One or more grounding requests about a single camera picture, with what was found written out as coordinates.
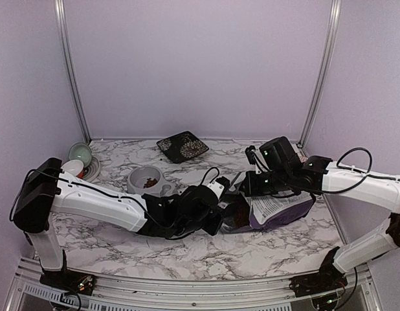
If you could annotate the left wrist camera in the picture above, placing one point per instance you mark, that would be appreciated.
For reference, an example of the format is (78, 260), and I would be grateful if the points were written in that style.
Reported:
(219, 186)

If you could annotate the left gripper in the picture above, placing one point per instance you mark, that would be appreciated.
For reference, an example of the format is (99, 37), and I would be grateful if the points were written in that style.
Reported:
(213, 227)

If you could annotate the front aluminium rail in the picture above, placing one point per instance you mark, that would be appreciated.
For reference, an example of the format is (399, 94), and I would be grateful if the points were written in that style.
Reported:
(128, 293)

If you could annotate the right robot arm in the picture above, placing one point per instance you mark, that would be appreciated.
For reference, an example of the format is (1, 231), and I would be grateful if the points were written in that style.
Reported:
(278, 168)

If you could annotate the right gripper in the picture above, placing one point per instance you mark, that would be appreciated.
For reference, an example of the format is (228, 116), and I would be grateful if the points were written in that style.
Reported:
(252, 190)

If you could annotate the black floral square plate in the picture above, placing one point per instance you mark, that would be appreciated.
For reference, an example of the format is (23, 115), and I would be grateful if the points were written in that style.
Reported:
(182, 147)

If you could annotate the left aluminium frame post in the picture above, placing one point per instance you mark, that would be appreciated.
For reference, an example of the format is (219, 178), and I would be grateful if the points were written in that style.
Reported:
(61, 20)

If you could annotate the grey double pet bowl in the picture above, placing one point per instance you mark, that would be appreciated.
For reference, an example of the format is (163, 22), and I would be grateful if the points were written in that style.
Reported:
(149, 180)

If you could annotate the brown pet food kibble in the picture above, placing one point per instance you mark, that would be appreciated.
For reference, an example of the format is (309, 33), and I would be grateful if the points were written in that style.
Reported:
(161, 214)

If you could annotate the purple pet food bag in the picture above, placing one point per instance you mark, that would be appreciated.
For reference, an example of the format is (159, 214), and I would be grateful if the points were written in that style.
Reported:
(262, 213)

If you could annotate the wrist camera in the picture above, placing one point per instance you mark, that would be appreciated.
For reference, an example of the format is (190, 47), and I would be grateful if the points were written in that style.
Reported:
(253, 159)
(219, 186)

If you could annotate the aluminium frame post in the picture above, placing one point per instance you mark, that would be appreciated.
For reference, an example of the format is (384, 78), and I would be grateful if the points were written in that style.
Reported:
(327, 55)
(61, 20)

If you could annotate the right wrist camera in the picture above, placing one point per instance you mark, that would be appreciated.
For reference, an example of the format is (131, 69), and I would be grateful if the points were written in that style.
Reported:
(253, 159)

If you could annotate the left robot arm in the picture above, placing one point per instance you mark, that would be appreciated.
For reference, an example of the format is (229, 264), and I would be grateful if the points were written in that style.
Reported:
(49, 189)

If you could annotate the right aluminium frame post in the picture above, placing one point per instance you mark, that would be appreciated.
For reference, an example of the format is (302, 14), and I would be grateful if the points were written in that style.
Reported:
(327, 55)

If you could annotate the red patterned small bowl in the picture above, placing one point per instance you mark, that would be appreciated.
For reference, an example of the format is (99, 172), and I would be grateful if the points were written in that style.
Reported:
(303, 159)

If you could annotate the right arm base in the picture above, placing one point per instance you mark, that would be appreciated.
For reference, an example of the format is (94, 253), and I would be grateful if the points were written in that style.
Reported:
(314, 283)

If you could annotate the grey round plate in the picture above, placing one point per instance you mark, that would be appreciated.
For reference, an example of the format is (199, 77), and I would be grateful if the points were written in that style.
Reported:
(91, 172)

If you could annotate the red and white bowl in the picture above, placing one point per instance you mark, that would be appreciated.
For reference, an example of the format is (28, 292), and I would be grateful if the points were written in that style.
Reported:
(74, 167)

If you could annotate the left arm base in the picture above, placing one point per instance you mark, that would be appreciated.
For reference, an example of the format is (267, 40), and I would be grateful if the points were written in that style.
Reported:
(79, 283)

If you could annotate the pale green ceramic bowl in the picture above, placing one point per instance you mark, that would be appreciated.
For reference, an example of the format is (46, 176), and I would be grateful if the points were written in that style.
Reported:
(82, 152)

